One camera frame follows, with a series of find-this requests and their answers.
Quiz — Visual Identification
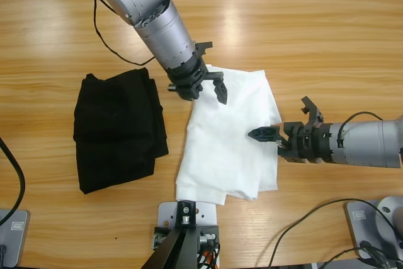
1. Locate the white T-shirt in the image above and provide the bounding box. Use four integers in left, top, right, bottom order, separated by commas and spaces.
174, 64, 283, 205

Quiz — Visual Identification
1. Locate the white mount plate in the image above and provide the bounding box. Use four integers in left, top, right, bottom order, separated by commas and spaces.
157, 200, 220, 269

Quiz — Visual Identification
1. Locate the black cable with plug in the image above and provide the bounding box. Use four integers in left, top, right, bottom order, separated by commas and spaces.
321, 239, 403, 269

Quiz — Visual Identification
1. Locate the thin black cable bundle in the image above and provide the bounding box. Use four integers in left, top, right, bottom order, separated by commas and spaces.
195, 240, 223, 269

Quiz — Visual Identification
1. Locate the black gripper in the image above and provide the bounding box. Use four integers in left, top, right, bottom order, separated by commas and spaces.
166, 53, 228, 105
247, 121, 331, 164

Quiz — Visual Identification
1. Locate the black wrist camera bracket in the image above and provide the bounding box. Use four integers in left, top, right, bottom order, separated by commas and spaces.
300, 95, 325, 127
192, 41, 214, 59

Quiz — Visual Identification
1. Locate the thick black hanging cable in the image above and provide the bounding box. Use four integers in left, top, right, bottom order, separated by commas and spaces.
0, 136, 26, 226

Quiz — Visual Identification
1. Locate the black garment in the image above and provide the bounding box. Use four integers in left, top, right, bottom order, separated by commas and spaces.
72, 67, 169, 195

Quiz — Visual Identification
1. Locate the long black cable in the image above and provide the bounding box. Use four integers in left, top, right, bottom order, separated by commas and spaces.
267, 199, 403, 269

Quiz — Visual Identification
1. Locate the black post with brackets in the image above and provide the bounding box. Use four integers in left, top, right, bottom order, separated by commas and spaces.
141, 200, 221, 269

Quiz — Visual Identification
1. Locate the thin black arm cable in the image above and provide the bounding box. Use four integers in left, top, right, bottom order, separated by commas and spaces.
74, 0, 156, 66
336, 111, 384, 149

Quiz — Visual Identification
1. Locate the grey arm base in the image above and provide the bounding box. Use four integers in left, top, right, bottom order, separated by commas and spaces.
344, 195, 403, 260
0, 208, 31, 268

